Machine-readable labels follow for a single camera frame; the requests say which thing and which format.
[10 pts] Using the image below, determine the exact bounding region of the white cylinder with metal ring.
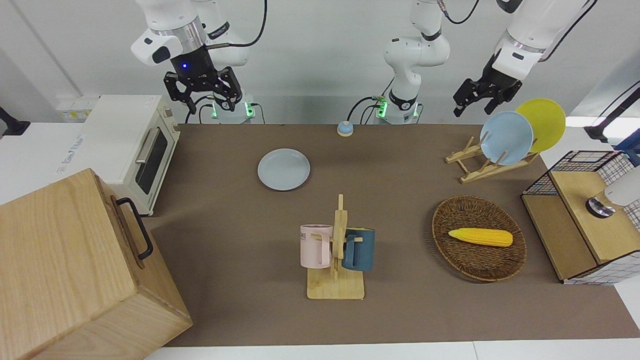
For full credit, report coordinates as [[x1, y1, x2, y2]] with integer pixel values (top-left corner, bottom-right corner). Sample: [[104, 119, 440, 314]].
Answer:
[[586, 170, 640, 219]]

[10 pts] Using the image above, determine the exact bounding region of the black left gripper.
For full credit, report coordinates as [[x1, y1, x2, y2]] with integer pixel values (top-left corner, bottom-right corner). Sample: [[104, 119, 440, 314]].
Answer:
[[453, 55, 523, 118]]

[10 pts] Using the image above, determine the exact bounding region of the dark teal mug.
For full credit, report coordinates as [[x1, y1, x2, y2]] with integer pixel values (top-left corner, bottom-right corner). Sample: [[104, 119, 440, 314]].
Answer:
[[342, 227, 376, 273]]

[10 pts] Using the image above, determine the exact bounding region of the wood and wire shelf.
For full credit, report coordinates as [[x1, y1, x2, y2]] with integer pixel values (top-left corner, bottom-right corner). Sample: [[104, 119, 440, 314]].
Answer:
[[520, 150, 640, 286]]

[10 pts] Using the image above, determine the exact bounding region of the light wooden drawer cabinet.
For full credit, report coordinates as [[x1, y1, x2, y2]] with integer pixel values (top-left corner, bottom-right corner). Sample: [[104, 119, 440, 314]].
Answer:
[[0, 168, 194, 360]]

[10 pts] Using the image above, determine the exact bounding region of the black cabinet drawer handle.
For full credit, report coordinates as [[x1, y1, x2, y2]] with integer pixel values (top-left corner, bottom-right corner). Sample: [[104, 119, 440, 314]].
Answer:
[[116, 197, 154, 261]]

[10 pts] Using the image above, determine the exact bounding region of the wooden mug rack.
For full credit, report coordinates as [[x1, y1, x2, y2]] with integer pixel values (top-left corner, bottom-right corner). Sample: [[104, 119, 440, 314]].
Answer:
[[306, 194, 366, 301]]

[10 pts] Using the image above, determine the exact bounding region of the white toaster oven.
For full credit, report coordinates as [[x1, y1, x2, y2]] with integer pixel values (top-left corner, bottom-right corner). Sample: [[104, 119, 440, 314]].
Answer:
[[56, 95, 182, 217]]

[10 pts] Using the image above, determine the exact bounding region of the yellow plate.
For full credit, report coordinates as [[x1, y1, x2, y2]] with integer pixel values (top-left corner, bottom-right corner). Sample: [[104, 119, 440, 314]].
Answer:
[[515, 98, 567, 154]]

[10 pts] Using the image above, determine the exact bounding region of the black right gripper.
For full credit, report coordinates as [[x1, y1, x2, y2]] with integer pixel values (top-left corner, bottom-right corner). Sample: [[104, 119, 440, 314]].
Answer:
[[165, 45, 244, 115]]

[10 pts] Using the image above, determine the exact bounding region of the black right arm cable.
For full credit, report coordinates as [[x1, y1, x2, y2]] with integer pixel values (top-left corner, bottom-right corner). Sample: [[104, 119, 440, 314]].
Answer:
[[207, 0, 268, 51]]

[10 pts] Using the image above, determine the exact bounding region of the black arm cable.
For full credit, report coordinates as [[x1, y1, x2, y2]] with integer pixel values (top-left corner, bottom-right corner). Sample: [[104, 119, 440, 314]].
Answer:
[[207, 0, 268, 51], [437, 0, 598, 63]]

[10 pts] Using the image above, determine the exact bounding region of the brown table mat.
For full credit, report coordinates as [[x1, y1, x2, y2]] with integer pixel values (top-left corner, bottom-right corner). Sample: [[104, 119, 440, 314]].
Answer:
[[142, 123, 640, 348]]

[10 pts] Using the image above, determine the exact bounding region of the light blue plate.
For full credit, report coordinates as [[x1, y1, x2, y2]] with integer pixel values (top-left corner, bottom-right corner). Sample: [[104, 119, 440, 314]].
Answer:
[[479, 110, 535, 166]]

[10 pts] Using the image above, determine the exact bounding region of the wooden plate rack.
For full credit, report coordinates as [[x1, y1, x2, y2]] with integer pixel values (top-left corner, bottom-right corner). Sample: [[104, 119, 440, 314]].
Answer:
[[445, 131, 541, 184]]

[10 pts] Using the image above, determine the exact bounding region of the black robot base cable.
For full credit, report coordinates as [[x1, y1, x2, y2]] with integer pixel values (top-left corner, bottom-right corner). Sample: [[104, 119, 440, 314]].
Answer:
[[186, 95, 216, 125], [348, 92, 388, 125]]

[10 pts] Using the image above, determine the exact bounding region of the blue object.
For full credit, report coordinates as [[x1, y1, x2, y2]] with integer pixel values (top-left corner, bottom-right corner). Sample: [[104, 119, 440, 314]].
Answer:
[[614, 129, 640, 167]]

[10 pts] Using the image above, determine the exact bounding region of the white wall socket strip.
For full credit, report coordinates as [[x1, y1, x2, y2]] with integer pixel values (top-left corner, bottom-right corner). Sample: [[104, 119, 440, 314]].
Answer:
[[56, 97, 96, 122]]

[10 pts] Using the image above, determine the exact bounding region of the pink mug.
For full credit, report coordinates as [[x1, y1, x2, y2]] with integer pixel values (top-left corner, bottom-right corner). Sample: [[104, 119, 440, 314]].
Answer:
[[299, 224, 334, 269]]

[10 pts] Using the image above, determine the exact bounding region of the yellow corn cob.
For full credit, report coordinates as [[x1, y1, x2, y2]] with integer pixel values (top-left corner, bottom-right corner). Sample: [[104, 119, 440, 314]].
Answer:
[[448, 227, 514, 248]]

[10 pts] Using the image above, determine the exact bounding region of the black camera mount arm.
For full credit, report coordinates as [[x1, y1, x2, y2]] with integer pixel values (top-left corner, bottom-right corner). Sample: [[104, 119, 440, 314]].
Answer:
[[0, 106, 31, 138], [584, 80, 640, 143]]

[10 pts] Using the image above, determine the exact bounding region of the gray round plate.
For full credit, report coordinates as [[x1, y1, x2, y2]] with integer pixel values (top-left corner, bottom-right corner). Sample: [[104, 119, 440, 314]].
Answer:
[[257, 148, 311, 192]]

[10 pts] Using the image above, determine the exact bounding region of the brown wicker basket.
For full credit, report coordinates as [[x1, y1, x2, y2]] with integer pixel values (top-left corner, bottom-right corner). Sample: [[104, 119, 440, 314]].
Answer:
[[431, 195, 528, 283]]

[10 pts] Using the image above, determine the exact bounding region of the white oven door handle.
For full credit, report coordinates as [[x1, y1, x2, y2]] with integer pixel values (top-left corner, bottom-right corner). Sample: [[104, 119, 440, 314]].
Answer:
[[135, 126, 162, 165]]

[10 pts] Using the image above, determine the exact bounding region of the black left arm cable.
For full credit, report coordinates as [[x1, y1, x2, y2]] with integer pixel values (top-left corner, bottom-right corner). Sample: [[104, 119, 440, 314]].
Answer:
[[437, 0, 598, 63]]

